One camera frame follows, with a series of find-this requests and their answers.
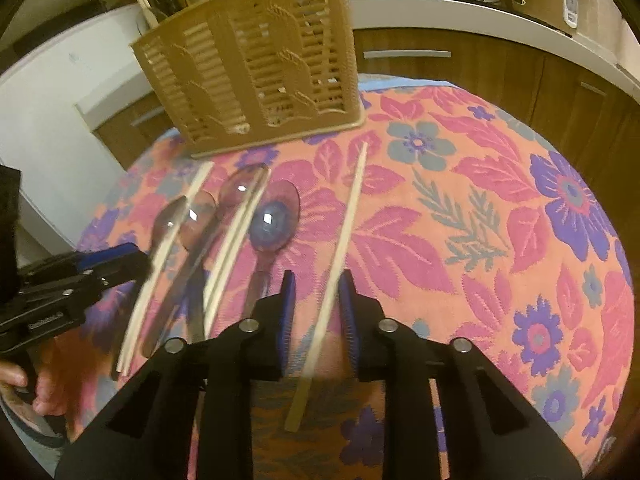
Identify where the wooden chopstick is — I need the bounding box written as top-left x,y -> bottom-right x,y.
117,162 -> 215,376
203,167 -> 271,339
284,142 -> 369,432

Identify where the white kitchen countertop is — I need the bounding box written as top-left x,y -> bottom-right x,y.
1,0 -> 639,252

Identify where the person's left hand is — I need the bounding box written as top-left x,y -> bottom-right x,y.
1,342 -> 68,416

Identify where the clear plastic spoon left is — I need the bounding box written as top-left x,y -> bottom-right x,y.
110,195 -> 186,382

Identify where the wooden chopstick pair member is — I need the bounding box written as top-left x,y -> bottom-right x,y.
203,162 -> 269,314

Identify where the blue clear plastic spoon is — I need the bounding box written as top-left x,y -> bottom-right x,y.
242,180 -> 300,318

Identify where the wooden chopstick beside spoon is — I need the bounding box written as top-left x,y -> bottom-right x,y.
203,167 -> 271,339

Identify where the clear plastic spoon middle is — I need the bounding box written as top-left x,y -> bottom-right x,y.
140,162 -> 269,358

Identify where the floral pink orange tablecloth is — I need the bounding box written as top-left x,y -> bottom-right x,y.
74,75 -> 637,480

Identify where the tan plastic utensil basket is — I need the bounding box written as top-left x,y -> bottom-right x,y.
131,0 -> 366,158

